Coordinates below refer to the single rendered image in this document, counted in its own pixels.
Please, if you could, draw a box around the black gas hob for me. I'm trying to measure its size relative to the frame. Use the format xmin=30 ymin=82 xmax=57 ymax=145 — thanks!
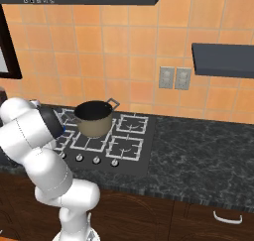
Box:
xmin=49 ymin=105 xmax=159 ymax=178

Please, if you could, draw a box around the dark wood cupboard door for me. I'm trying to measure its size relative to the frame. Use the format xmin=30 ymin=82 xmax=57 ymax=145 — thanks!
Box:
xmin=86 ymin=188 xmax=176 ymax=241
xmin=0 ymin=172 xmax=64 ymax=241

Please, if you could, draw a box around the tan cooking pot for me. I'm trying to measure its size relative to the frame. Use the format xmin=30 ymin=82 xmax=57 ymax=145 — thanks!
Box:
xmin=66 ymin=97 xmax=121 ymax=140

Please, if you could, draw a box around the grey wall socket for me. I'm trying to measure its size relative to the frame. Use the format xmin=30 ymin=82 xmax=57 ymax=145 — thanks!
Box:
xmin=175 ymin=66 xmax=192 ymax=91
xmin=158 ymin=65 xmax=176 ymax=90

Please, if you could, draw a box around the dark wood drawer front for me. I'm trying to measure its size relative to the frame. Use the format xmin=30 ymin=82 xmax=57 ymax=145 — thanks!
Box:
xmin=168 ymin=199 xmax=254 ymax=241

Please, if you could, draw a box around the dark grey wall shelf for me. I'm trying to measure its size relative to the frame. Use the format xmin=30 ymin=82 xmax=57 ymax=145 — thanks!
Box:
xmin=190 ymin=43 xmax=254 ymax=79

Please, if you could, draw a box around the white drawer handle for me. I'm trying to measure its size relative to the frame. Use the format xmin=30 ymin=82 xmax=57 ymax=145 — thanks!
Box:
xmin=212 ymin=210 xmax=244 ymax=225

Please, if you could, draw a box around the dark framed window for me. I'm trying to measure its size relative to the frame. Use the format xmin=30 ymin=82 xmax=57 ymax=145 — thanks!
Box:
xmin=0 ymin=5 xmax=23 ymax=80

